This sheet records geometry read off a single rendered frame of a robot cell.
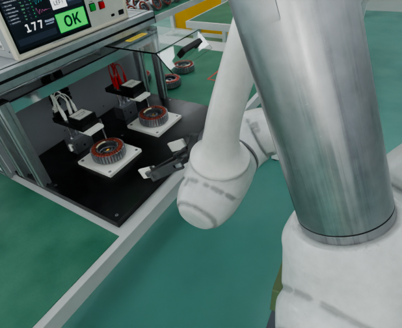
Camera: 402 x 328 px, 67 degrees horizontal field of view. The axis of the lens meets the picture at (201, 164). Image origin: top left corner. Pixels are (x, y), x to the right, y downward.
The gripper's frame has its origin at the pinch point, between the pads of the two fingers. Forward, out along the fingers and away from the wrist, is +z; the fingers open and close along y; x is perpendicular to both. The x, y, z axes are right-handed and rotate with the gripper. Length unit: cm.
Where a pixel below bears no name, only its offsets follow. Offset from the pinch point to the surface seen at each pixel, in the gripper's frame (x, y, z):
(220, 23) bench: 26, 159, 62
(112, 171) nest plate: 2.5, -5.8, 16.2
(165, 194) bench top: -9.9, -3.9, 1.6
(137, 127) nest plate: 7.4, 17.6, 24.6
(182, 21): 61, 347, 239
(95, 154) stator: 9.2, -4.8, 20.2
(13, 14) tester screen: 50, -5, 11
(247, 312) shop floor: -86, 8, 20
